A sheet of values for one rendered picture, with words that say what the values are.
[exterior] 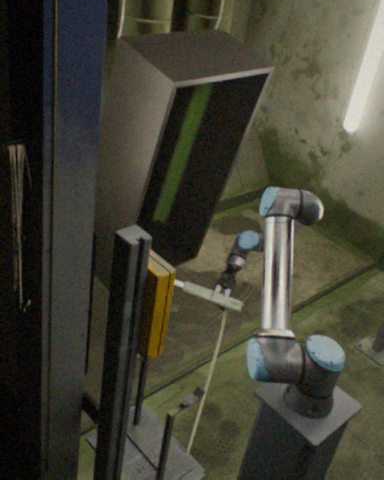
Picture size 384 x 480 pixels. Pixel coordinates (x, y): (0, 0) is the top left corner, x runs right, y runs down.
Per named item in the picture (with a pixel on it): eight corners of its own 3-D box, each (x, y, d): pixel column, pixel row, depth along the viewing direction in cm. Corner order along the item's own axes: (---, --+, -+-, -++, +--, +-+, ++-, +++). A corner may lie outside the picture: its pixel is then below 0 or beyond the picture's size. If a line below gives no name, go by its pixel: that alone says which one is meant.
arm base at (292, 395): (342, 403, 222) (349, 385, 217) (312, 427, 210) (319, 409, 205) (304, 372, 233) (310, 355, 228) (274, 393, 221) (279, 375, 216)
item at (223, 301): (246, 312, 291) (243, 301, 271) (243, 321, 290) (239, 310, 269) (162, 280, 305) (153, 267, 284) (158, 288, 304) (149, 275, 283)
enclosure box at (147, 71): (73, 249, 300) (118, 36, 225) (158, 219, 339) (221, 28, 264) (111, 294, 285) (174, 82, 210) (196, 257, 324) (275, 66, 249)
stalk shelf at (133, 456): (84, 439, 176) (85, 436, 175) (142, 405, 190) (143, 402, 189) (146, 517, 158) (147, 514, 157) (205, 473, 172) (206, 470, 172)
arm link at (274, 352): (301, 386, 202) (306, 184, 219) (253, 382, 200) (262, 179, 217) (288, 384, 217) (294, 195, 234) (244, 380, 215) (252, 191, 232)
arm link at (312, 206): (332, 188, 223) (282, 236, 287) (301, 185, 221) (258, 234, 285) (333, 216, 219) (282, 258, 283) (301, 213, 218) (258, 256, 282)
